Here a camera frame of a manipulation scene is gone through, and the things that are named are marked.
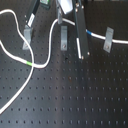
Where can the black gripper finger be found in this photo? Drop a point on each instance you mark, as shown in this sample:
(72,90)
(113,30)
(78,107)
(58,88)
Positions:
(31,12)

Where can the metal cable clip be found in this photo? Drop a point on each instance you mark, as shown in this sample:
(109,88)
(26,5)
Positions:
(108,39)
(28,36)
(64,40)

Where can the middle metal cable clip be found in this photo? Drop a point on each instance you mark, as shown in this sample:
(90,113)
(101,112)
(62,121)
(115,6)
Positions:
(64,40)

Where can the left metal cable clip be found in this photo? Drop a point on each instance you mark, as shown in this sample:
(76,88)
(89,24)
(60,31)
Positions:
(28,36)

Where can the right metal cable clip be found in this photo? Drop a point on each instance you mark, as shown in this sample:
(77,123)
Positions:
(108,39)

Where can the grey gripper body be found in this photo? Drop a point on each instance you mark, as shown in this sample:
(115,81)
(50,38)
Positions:
(66,5)

